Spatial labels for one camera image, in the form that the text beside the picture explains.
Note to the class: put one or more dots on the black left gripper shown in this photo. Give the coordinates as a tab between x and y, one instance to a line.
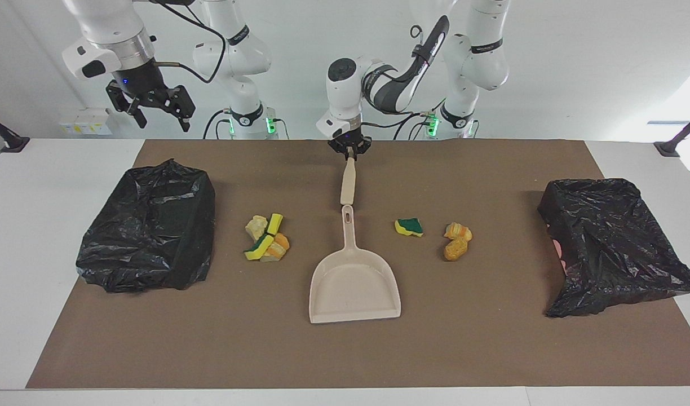
350	141

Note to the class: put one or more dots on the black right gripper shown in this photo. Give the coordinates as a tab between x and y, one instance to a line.
143	84

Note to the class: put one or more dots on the beige hand brush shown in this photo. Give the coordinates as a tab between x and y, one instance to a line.
348	186

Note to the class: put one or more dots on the jagged yellow green sponge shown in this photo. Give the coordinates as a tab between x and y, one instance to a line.
408	227

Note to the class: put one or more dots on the yellow green sponge strip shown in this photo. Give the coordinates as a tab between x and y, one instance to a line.
274	224

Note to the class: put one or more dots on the pale beige sponge chunk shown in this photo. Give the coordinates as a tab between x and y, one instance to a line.
256	226

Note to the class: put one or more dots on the pale orange sponge chunk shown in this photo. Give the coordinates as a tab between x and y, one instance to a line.
458	230

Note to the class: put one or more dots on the yellow green sponge piece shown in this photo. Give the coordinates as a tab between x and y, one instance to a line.
259	248

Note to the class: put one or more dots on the beige plastic dustpan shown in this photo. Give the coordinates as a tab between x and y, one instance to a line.
353	287

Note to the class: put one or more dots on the orange brown sponge chunk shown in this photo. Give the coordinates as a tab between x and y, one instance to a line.
455	249

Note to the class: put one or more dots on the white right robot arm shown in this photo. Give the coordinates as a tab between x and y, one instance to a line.
105	22

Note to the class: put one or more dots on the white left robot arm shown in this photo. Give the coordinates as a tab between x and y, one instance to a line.
343	93

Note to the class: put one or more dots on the pink bin under bag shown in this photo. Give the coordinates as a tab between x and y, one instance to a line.
558	251

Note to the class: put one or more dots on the torn black bag lined bin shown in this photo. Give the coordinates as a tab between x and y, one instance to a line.
615	248

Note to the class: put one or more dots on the brown table mat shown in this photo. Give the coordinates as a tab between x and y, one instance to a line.
345	355

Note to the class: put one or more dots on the white wall socket boxes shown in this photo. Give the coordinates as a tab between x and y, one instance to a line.
85	121

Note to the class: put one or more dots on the black camera stand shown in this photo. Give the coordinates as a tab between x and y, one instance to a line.
669	148
12	144

